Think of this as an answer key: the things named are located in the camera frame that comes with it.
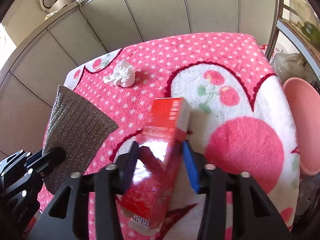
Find red toothpaste box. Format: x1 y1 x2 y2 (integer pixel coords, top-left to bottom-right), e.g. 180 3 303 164
120 98 190 236

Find silver scouring cloth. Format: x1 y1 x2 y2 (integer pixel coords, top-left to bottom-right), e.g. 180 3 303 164
43 85 118 194

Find grey kitchen cabinets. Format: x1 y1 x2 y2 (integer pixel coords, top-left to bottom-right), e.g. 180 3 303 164
1 0 277 158

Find pink polka dot towel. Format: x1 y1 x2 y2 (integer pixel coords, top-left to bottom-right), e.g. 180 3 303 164
65 33 299 228

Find crumpled white tissue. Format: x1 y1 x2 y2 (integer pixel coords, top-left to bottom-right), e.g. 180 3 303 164
103 60 136 88

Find pink plastic basin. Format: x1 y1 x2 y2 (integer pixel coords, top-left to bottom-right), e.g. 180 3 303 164
283 77 319 176

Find metal shelf rack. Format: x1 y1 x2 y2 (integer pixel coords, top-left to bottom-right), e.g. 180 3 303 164
265 0 319 80

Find white rice cooker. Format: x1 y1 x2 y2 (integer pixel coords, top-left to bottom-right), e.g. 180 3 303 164
39 0 73 13

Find green bell pepper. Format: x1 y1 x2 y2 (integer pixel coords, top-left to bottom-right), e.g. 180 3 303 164
302 21 319 43

